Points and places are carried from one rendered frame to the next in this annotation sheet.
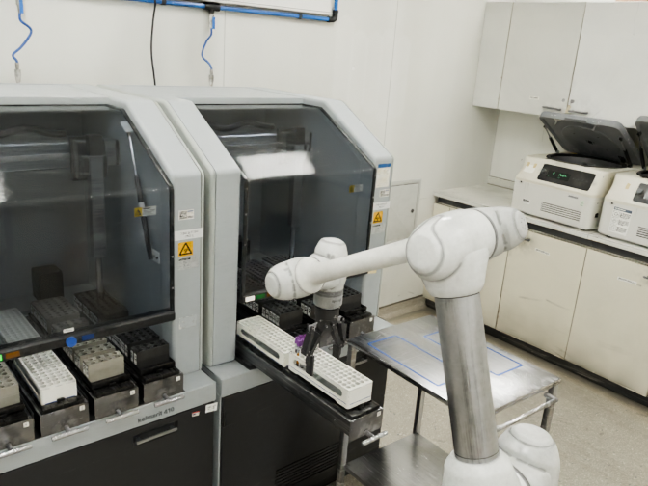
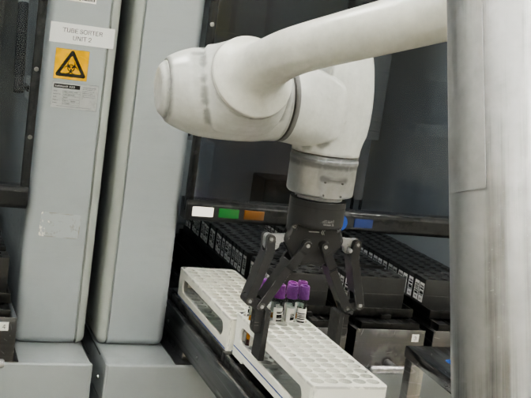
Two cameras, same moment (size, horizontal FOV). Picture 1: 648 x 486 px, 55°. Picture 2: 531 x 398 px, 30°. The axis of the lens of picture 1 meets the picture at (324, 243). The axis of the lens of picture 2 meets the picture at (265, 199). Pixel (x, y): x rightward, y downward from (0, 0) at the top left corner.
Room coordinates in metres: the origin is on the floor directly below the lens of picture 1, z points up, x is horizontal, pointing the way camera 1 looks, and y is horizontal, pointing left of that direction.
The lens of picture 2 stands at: (0.55, -0.41, 1.28)
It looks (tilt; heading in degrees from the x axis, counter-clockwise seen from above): 9 degrees down; 20
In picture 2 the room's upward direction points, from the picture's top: 8 degrees clockwise
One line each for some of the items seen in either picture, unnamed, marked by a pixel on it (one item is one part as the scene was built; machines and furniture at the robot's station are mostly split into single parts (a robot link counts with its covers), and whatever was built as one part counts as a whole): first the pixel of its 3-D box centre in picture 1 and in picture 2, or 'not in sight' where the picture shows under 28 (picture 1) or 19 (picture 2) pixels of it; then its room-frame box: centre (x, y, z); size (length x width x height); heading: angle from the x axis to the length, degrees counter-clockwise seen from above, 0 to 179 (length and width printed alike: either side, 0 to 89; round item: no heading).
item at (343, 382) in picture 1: (328, 374); (302, 368); (1.76, -0.05, 0.85); 0.30 x 0.10 x 0.06; 41
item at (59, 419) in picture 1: (31, 369); not in sight; (1.78, 0.91, 0.78); 0.73 x 0.14 x 0.09; 41
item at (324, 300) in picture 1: (328, 296); (321, 175); (1.79, -0.02, 1.11); 0.09 x 0.09 x 0.06
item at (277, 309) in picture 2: not in sight; (276, 321); (1.84, 0.03, 0.88); 0.02 x 0.02 x 0.11
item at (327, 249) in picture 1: (327, 263); (325, 92); (1.78, -0.02, 1.22); 0.13 x 0.11 x 0.16; 137
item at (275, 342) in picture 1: (270, 340); (230, 309); (2.00, 0.16, 0.83); 0.30 x 0.10 x 0.06; 41
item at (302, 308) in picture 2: not in sight; (300, 322); (1.87, 0.00, 0.88); 0.02 x 0.02 x 0.11
